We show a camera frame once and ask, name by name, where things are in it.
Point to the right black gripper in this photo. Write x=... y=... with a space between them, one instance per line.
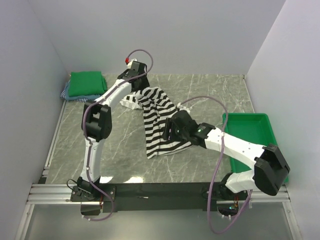
x=170 y=124

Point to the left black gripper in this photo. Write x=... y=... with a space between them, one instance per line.
x=145 y=83

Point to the black white striped tank top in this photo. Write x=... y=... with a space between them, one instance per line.
x=156 y=108

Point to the green tank top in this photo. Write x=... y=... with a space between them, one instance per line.
x=86 y=83

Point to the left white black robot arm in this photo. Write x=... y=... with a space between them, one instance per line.
x=97 y=121

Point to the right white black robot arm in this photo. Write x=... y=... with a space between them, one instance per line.
x=210 y=138

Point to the folded blue tank top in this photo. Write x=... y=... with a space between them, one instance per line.
x=67 y=86

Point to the blue white striped tank top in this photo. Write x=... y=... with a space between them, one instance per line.
x=81 y=99

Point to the green plastic tray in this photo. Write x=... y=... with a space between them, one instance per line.
x=252 y=135

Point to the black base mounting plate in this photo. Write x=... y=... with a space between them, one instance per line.
x=106 y=204

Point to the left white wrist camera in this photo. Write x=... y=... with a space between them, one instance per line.
x=129 y=62

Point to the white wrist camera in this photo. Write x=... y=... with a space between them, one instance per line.
x=181 y=107
x=129 y=62

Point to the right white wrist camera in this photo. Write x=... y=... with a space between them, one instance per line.
x=181 y=107

